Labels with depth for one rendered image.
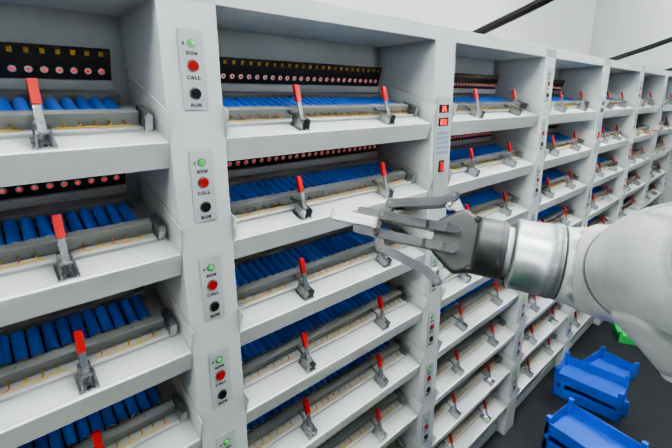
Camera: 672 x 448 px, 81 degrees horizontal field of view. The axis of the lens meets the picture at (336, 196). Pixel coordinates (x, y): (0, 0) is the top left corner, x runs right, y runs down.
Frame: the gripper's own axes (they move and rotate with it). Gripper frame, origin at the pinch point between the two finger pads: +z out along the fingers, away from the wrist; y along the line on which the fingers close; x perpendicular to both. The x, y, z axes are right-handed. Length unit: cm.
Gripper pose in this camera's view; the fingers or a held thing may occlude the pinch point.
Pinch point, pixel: (355, 219)
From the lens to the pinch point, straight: 57.2
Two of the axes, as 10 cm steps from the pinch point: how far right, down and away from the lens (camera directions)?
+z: -9.2, -1.8, 3.6
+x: -3.2, -2.3, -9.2
